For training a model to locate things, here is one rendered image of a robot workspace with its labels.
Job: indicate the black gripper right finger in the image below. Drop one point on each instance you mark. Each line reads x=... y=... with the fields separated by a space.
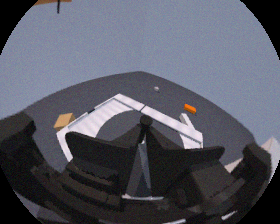
x=167 y=160

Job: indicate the small tan block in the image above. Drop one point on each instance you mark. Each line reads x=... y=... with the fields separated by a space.
x=63 y=120

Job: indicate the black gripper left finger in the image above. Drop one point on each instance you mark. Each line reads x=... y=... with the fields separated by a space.
x=117 y=154

